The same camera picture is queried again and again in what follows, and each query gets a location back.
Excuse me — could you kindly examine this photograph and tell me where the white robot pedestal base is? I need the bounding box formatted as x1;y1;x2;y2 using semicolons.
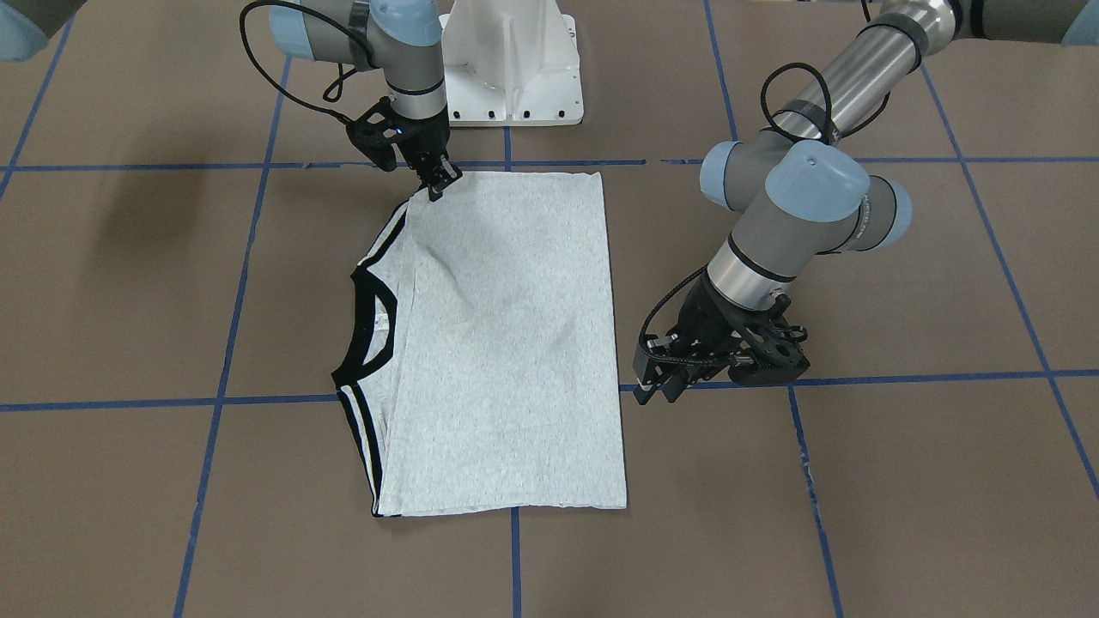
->
439;1;585;128

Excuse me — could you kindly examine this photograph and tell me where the grey cartoon print t-shirt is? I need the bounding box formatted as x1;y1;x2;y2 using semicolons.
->
332;172;628;518

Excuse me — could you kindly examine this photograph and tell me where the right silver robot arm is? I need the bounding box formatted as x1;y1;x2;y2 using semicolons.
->
264;1;462;201

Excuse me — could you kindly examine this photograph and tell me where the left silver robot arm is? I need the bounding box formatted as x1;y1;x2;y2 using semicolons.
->
633;1;1096;404

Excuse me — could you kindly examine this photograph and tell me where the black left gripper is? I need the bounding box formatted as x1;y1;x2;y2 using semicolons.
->
635;273;810;404

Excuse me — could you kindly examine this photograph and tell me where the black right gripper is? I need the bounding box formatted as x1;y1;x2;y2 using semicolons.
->
346;97;463;203

